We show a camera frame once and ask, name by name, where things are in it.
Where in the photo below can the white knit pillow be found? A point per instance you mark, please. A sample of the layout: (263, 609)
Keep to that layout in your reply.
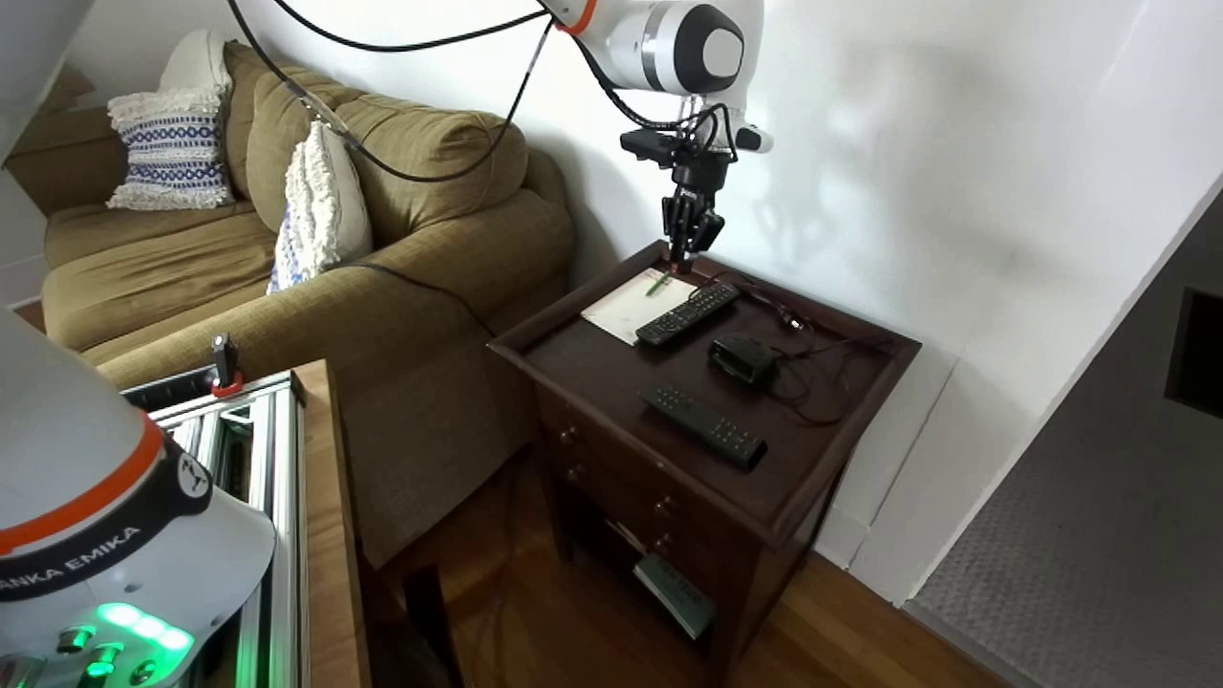
(322, 205)

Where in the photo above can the olive fabric sofa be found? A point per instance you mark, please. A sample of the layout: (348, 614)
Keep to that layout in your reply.
(422, 252)

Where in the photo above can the aluminium extrusion frame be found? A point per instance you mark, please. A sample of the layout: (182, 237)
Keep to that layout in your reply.
(263, 433)

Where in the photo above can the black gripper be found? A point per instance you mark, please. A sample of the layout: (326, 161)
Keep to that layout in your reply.
(693, 191)

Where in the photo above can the black Panasonic remote control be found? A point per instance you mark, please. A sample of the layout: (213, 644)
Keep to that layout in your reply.
(688, 314)

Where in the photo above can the long grey remote control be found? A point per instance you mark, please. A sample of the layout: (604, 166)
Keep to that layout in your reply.
(705, 425)

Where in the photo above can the teal book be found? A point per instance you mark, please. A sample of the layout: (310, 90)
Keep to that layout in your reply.
(674, 598)

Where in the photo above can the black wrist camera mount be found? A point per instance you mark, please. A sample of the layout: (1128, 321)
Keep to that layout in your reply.
(652, 138)

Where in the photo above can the black power adapter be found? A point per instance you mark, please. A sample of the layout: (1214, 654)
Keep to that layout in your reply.
(743, 361)

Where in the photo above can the dark wooden tray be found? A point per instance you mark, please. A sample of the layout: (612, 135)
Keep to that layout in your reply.
(596, 364)

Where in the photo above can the green pencil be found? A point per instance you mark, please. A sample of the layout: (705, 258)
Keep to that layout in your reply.
(660, 284)

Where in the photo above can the white paperback book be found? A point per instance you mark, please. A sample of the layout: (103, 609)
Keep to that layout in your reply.
(619, 310)

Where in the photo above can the white robot base green lights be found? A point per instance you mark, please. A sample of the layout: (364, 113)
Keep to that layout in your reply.
(79, 509)

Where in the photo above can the blue striped white pillow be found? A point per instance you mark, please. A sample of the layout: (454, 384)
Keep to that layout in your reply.
(175, 154)

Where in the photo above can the plain white pillow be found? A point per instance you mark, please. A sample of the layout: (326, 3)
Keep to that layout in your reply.
(191, 63)

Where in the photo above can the wooden board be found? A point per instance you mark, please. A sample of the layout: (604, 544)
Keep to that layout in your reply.
(329, 536)

